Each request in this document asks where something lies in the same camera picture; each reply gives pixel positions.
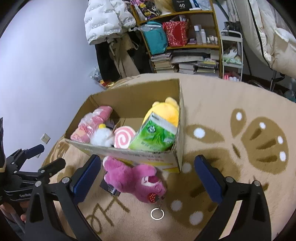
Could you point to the cardboard box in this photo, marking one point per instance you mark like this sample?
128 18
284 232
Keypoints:
130 100

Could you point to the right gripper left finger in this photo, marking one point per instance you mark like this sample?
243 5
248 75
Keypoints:
43 222

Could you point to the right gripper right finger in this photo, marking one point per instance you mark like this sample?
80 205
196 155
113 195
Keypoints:
253 220

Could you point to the cream padded chair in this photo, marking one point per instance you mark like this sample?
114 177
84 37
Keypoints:
267 35

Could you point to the dark small package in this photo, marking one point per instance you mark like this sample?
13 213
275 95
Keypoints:
109 188

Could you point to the red bag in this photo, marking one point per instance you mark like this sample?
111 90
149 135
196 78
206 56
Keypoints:
176 33

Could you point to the pink bear plush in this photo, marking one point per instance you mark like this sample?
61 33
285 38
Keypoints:
141 181

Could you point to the pink swirl roll plush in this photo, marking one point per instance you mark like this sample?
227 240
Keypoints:
123 136

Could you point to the white puffer jacket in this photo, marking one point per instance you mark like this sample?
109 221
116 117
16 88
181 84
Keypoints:
105 19

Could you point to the green tissue pack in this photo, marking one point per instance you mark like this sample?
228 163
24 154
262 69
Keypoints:
155 135

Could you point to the wall socket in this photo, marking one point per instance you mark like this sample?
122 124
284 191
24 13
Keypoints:
45 138

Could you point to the white fluffy plush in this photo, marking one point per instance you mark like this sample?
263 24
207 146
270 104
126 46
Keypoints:
103 136

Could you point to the white trolley cart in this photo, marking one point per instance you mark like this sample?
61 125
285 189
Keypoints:
232 55

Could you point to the beige coat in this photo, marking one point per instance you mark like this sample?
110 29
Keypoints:
119 54

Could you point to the plastic bag with toys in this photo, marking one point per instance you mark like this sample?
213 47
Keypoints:
96 76

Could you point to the stack of books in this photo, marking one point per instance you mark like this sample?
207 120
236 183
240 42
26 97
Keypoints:
162 63

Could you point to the yellow dog plush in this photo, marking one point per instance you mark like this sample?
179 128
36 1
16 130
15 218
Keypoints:
168 110

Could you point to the person left hand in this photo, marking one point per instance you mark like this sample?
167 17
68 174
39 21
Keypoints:
8 210

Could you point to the black box with 40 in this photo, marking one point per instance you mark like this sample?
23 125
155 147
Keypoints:
182 5

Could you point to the pink packaged item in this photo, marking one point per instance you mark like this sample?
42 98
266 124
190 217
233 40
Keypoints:
90 123

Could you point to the teal bag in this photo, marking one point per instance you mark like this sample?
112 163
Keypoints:
155 37

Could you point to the wooden shelf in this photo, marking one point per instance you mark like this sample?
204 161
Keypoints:
202 53

